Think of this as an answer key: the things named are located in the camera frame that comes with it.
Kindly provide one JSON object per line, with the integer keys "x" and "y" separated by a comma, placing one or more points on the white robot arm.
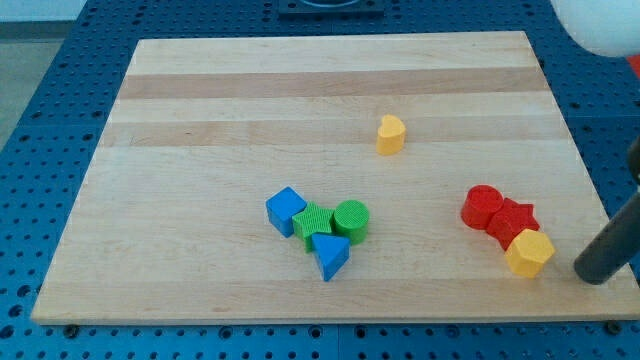
{"x": 608, "y": 28}

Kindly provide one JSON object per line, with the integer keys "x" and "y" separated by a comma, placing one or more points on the yellow hexagon block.
{"x": 528, "y": 253}

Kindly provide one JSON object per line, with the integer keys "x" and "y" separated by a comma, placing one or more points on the green star block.
{"x": 311, "y": 220}

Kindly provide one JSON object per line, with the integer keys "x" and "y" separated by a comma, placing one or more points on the blue cube block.
{"x": 281, "y": 208}

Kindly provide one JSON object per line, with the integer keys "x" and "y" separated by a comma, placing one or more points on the green cylinder block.
{"x": 351, "y": 218}

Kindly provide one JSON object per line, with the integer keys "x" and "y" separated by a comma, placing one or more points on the blue triangle block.
{"x": 331, "y": 253}

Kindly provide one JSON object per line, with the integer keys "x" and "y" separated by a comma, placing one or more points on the yellow heart block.
{"x": 391, "y": 135}

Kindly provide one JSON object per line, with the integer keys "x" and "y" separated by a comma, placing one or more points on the wooden board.
{"x": 170, "y": 225}

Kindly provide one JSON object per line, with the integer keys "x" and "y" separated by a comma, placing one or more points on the red cylinder block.
{"x": 482, "y": 202}

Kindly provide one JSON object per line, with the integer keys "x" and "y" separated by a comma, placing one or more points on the red star block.
{"x": 510, "y": 220}

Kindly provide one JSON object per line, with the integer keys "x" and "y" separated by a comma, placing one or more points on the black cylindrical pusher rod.
{"x": 613, "y": 247}

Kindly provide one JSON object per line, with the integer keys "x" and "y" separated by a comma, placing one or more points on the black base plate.
{"x": 306, "y": 8}

